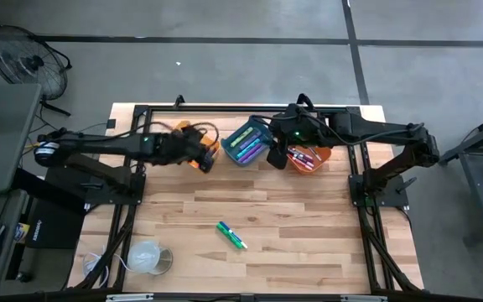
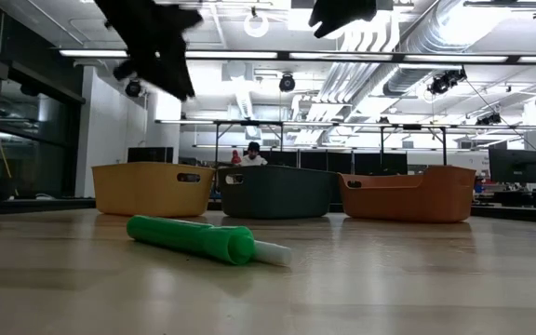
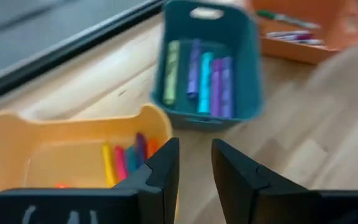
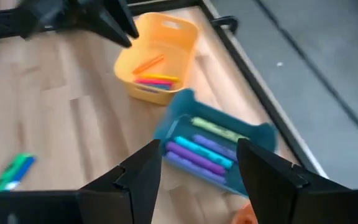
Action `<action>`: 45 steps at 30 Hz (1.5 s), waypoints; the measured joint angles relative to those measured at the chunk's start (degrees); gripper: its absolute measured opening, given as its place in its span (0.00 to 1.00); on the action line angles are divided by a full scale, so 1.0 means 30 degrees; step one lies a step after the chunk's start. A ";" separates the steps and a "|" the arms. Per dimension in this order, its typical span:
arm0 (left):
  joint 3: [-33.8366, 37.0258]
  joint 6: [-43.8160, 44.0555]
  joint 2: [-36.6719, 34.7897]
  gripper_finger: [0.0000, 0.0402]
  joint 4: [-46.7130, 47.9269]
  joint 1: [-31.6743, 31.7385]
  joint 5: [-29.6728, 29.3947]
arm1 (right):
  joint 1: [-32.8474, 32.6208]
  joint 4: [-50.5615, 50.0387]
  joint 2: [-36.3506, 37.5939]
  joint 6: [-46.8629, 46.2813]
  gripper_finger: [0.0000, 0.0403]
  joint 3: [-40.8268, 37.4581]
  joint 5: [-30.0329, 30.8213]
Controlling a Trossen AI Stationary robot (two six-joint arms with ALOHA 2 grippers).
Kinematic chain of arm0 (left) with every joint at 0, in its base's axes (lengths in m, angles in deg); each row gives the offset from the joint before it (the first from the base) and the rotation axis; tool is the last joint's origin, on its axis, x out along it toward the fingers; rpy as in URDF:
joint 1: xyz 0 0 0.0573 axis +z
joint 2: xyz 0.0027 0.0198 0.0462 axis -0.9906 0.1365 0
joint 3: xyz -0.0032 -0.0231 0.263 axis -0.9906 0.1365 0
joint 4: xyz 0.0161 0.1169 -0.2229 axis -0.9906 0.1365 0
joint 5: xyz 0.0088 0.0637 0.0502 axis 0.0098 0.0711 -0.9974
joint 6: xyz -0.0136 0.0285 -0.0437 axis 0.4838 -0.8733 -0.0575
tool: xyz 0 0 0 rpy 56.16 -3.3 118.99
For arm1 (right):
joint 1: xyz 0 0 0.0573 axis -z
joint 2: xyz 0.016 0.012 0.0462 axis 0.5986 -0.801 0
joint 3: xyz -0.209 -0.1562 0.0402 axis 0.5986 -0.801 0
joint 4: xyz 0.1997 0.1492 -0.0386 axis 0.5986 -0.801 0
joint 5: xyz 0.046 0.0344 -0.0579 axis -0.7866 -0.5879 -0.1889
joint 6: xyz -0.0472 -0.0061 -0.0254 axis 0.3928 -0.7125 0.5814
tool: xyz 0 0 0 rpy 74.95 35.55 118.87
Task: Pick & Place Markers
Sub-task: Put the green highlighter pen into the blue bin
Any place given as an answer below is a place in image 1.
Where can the blue white Expo marker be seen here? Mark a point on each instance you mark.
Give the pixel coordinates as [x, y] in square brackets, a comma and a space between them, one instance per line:
[230, 228]

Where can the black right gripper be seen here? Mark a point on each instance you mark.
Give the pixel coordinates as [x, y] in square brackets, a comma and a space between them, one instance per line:
[298, 128]

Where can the lavender highlighter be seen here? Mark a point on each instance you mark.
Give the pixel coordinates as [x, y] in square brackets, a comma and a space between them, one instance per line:
[251, 154]
[256, 159]

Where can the small yellow blue packet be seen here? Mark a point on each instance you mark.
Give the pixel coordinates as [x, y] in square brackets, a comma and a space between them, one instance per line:
[22, 232]

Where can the silver bracket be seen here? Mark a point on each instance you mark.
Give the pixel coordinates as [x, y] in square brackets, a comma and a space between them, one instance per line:
[130, 297]
[363, 298]

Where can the yellow highlighter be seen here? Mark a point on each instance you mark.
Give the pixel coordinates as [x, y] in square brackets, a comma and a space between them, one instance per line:
[241, 137]

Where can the purple marker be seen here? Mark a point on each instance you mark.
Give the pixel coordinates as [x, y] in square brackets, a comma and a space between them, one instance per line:
[304, 159]

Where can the black labelled box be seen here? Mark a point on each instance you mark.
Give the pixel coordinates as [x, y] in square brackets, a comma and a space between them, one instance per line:
[57, 226]

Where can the black aluminium table frame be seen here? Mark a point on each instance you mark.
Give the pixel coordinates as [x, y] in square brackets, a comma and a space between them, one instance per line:
[224, 108]

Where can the green highlighter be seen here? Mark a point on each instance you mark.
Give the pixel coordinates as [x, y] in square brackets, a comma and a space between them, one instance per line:
[228, 237]

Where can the small black square tag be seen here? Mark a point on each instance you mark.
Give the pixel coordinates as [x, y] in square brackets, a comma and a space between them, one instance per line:
[111, 123]

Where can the teal highlighter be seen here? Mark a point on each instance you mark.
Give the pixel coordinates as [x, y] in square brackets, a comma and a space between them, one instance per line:
[247, 149]

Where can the white marker with red label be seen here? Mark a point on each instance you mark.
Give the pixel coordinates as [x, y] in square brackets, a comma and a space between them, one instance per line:
[315, 154]

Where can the yellow plastic bin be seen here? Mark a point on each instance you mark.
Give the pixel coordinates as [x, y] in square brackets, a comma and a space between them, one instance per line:
[181, 125]

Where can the black floor fan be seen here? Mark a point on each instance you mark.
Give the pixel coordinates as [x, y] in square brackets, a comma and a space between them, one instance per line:
[27, 63]

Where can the red Expo marker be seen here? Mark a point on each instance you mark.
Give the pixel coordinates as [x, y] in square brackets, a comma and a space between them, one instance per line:
[300, 165]

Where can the orange plastic bin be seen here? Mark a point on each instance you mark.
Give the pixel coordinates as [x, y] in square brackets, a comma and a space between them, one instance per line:
[323, 157]

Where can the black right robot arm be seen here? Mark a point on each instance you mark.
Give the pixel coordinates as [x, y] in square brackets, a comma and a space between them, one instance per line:
[375, 126]

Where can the black curved clamp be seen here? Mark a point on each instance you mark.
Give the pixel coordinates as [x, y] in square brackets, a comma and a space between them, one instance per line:
[305, 100]
[178, 100]

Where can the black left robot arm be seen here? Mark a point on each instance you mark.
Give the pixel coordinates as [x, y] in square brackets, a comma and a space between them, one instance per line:
[99, 144]

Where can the teal plastic bin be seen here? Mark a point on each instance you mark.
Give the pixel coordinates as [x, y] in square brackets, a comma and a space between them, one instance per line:
[227, 144]

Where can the clear cup metal base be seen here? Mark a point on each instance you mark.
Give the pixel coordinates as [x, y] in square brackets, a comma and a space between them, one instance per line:
[145, 258]

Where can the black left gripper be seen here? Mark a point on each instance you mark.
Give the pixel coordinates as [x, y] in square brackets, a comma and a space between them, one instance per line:
[185, 147]

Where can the black desk frame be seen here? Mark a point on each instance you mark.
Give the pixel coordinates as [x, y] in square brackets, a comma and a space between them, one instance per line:
[474, 189]

